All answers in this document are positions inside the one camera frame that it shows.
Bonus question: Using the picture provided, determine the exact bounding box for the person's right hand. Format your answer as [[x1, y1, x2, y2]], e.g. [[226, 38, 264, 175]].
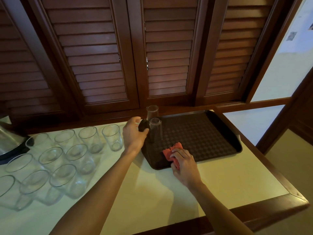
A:
[[169, 148, 204, 191]]

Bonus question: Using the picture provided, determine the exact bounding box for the person's left hand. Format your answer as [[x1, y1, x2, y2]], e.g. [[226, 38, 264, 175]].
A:
[[122, 116, 150, 156]]

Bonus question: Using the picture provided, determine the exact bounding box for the red cloth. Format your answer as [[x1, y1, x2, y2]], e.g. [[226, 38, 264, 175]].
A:
[[162, 142, 184, 171]]

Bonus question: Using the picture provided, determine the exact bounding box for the dark brown textured tray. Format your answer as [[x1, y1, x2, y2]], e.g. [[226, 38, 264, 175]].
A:
[[138, 110, 243, 171]]

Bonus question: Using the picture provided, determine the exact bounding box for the group of clear glasses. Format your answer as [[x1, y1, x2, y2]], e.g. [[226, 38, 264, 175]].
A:
[[0, 123, 124, 212]]

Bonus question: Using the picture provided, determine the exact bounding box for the person's left forearm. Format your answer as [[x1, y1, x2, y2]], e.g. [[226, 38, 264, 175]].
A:
[[49, 149, 139, 235]]

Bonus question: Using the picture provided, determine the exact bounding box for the person's right forearm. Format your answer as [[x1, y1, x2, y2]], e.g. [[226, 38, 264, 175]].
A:
[[190, 182, 255, 235]]

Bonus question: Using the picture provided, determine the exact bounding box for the brown louvered wooden shutter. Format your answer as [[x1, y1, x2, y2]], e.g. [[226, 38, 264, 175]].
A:
[[27, 0, 140, 115], [127, 0, 213, 108], [195, 0, 291, 105], [0, 0, 81, 120]]

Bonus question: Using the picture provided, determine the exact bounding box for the steel electric kettle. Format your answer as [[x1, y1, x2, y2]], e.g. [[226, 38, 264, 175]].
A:
[[0, 135, 32, 161], [0, 114, 32, 161]]

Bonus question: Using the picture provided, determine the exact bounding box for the white paper notice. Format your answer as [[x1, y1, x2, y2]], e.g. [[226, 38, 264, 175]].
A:
[[277, 0, 313, 55]]

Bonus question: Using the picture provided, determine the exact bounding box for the brown wooden wall rail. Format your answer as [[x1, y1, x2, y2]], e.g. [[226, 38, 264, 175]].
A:
[[215, 96, 293, 114]]

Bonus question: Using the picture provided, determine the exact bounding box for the brown wooden door frame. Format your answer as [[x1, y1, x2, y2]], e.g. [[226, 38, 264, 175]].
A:
[[255, 66, 313, 154]]

